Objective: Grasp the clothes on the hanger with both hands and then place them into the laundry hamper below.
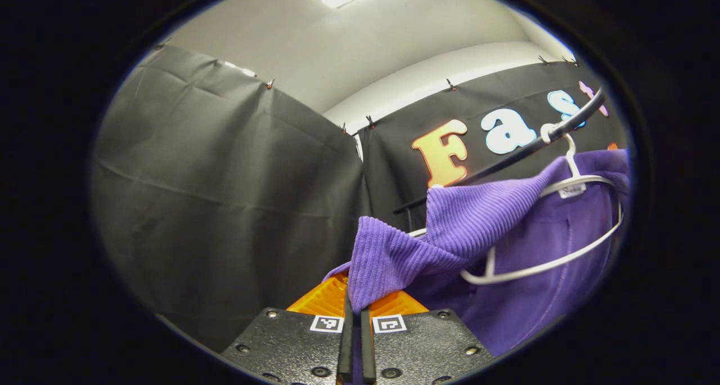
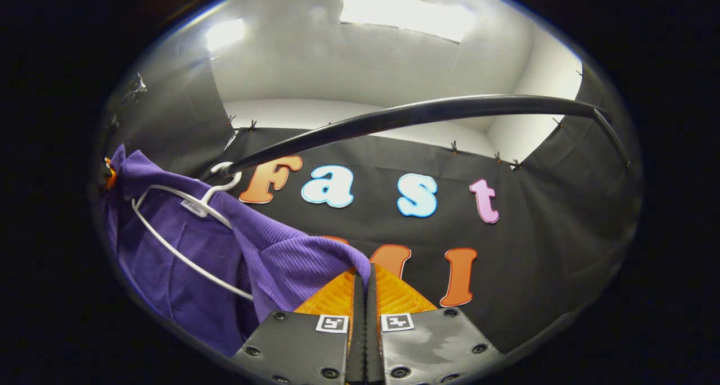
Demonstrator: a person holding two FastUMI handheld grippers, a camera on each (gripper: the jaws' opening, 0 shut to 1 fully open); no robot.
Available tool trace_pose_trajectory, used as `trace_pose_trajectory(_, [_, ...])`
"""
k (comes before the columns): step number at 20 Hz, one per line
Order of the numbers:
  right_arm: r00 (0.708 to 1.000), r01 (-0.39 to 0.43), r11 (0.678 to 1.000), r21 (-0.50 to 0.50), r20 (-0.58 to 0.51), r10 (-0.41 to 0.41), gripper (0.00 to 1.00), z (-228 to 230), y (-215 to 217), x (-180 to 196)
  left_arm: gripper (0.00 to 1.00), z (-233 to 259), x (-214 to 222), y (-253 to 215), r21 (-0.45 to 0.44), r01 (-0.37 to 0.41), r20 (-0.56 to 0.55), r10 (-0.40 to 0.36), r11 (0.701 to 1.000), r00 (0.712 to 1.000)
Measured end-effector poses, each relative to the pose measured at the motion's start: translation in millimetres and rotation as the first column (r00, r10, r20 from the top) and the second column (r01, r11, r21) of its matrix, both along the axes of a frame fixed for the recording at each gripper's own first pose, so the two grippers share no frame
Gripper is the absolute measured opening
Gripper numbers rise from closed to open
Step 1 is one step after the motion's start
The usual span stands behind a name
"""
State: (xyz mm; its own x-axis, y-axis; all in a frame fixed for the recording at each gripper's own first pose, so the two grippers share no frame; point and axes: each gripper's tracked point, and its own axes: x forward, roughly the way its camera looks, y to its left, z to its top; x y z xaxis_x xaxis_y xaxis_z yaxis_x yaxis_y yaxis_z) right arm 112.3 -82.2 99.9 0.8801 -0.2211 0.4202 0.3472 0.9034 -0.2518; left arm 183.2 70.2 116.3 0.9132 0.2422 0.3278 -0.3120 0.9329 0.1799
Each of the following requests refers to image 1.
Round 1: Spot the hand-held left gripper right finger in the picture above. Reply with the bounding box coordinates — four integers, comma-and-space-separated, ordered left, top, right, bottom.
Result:
360, 289, 496, 385

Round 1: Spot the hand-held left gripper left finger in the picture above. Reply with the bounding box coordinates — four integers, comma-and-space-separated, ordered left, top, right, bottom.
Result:
220, 272, 354, 385

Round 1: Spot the purple corduroy jacket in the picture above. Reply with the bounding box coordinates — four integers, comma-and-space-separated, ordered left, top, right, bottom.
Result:
323, 149, 631, 357

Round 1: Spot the white clothes hanger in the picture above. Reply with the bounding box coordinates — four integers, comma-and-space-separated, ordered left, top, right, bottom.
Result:
408, 123, 625, 286

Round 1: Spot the black backdrop cloth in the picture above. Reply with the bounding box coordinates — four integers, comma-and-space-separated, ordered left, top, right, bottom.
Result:
90, 44, 372, 352
357, 61, 628, 234

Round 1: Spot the black garment rack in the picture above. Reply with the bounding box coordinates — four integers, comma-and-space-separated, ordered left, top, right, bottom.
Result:
394, 87, 607, 231

